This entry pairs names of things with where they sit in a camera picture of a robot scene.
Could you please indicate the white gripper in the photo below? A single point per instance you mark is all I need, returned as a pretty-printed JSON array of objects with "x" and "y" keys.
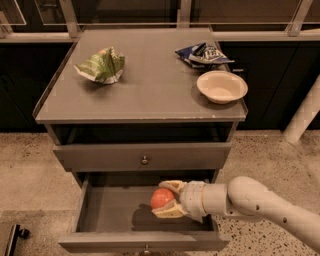
[{"x": 192, "y": 199}]

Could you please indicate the red apple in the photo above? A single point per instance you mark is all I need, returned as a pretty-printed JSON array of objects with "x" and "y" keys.
[{"x": 161, "y": 197}]

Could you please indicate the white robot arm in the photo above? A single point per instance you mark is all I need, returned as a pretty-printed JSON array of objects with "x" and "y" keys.
[{"x": 243, "y": 198}]

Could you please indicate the grey top drawer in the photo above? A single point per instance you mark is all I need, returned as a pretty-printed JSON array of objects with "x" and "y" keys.
[{"x": 127, "y": 157}]

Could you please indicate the open grey middle drawer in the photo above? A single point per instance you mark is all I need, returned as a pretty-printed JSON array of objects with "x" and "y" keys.
[{"x": 115, "y": 216}]

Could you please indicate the grey drawer cabinet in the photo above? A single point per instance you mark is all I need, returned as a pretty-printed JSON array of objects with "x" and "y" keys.
[{"x": 156, "y": 100}]

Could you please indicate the round metal top knob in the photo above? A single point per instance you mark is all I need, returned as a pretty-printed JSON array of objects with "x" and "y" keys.
[{"x": 145, "y": 160}]

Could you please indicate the round metal knob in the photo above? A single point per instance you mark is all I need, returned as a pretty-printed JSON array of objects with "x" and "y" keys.
[
  {"x": 145, "y": 160},
  {"x": 145, "y": 252}
]

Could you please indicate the round metal middle knob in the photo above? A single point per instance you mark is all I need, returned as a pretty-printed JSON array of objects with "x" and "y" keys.
[{"x": 145, "y": 252}]

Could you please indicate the white paper bowl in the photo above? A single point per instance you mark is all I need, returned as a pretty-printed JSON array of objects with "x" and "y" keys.
[{"x": 222, "y": 87}]

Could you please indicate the blue crumpled chip bag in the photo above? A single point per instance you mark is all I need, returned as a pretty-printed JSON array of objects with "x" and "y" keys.
[{"x": 203, "y": 56}]

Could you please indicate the green crumpled chip bag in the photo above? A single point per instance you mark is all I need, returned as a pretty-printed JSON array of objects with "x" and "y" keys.
[{"x": 104, "y": 67}]

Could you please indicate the black object on floor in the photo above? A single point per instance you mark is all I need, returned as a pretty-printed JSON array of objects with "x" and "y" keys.
[{"x": 16, "y": 232}]

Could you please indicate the metal railing frame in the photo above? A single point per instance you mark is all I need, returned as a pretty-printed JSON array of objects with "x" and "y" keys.
[{"x": 37, "y": 21}]

